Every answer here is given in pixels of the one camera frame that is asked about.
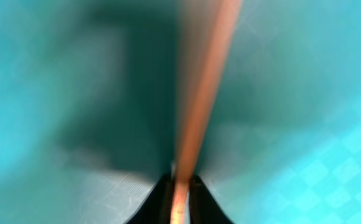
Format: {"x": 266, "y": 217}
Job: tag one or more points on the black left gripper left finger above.
{"x": 156, "y": 209}

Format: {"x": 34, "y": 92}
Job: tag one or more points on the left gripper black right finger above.
{"x": 203, "y": 208}

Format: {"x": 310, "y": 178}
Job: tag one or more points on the teal serving tray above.
{"x": 88, "y": 115}

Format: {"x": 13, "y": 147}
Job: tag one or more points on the wooden chopstick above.
{"x": 207, "y": 31}

